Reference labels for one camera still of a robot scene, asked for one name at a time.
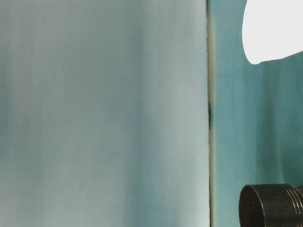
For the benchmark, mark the white paper cup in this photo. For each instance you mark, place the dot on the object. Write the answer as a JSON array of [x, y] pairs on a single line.
[[272, 30]]

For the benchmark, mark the blue-green table cloth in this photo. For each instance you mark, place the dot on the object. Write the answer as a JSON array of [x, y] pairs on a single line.
[[236, 123]]

